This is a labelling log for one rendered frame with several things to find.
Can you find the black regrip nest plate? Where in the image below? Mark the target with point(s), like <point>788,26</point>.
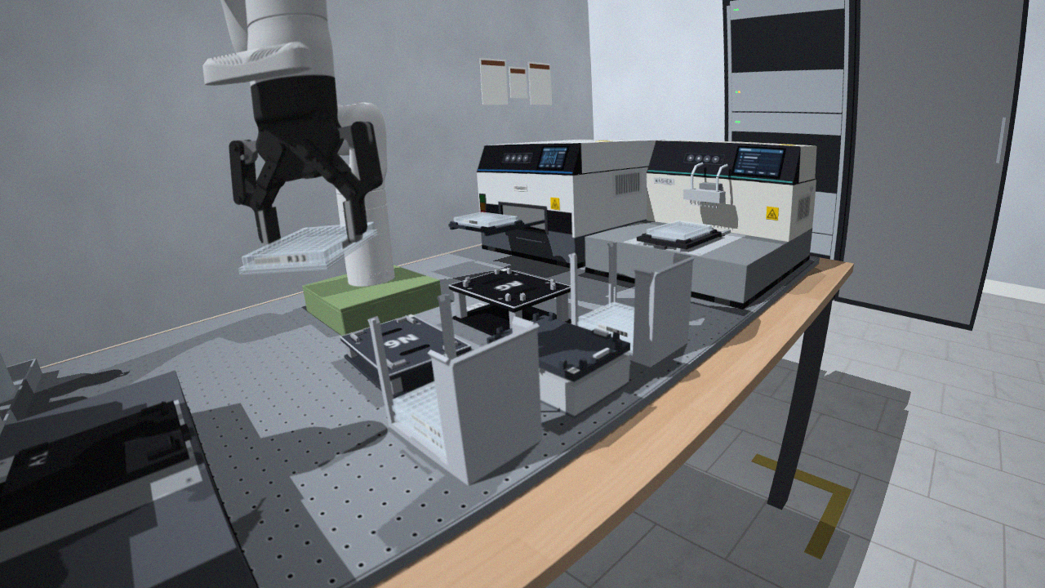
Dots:
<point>509,293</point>

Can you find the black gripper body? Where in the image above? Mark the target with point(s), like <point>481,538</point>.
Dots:
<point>295,108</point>

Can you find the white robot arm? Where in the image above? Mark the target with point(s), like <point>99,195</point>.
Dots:
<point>301,27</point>

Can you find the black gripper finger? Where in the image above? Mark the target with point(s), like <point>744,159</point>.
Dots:
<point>360,137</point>
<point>242,156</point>

